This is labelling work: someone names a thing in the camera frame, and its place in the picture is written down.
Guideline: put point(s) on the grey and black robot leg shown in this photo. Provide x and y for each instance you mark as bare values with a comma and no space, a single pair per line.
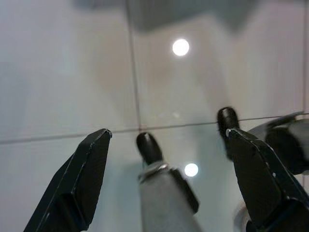
282,147

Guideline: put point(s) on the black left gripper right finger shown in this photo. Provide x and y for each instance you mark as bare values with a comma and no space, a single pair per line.
263,188

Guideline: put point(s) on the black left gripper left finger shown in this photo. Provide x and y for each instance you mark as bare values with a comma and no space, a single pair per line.
77,183

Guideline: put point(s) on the grey metal leg black foot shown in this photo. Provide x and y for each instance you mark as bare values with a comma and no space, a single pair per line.
227,118
164,193

